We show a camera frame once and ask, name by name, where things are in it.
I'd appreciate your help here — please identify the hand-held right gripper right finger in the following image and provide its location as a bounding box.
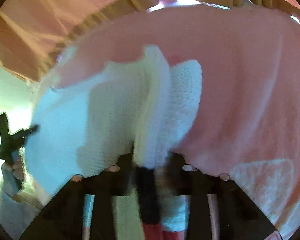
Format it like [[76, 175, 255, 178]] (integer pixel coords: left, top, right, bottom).
[[155, 152, 283, 240]]

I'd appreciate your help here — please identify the pink white blanket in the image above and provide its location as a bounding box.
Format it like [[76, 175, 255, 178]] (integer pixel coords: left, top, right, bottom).
[[57, 1, 300, 240]]

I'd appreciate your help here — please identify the white black red knit sweater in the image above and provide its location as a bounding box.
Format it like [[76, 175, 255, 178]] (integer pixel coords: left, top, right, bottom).
[[23, 44, 203, 240]]

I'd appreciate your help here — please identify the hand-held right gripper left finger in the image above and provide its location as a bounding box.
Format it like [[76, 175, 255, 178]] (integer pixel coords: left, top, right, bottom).
[[19, 154, 143, 240]]

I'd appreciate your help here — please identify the person's left hand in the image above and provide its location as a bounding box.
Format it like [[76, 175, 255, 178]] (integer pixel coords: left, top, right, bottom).
[[2, 152, 25, 183]]

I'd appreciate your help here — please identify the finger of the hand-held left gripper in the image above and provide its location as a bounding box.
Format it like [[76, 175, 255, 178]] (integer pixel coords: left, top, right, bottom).
[[15, 124, 39, 142]]

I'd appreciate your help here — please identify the person's left forearm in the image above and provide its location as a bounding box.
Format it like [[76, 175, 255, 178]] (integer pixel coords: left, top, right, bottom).
[[0, 169, 50, 234]]

